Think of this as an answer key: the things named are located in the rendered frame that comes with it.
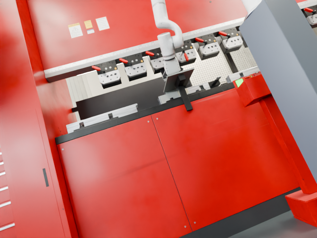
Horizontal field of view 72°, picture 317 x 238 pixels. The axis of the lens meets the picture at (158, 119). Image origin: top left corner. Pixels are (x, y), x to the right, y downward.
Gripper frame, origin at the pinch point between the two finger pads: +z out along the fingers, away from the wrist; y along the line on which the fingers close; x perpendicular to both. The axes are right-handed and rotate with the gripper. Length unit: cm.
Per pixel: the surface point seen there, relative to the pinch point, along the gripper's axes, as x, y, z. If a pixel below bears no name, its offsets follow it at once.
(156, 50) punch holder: -22.7, 3.7, -18.6
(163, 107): 16.7, 15.2, 9.4
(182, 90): 12.9, -0.3, 4.4
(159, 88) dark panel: -59, 6, 23
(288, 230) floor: 85, -20, 63
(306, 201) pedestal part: 84, -30, 48
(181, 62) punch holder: -15.3, -11.2, -6.2
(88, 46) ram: -30, 51, -35
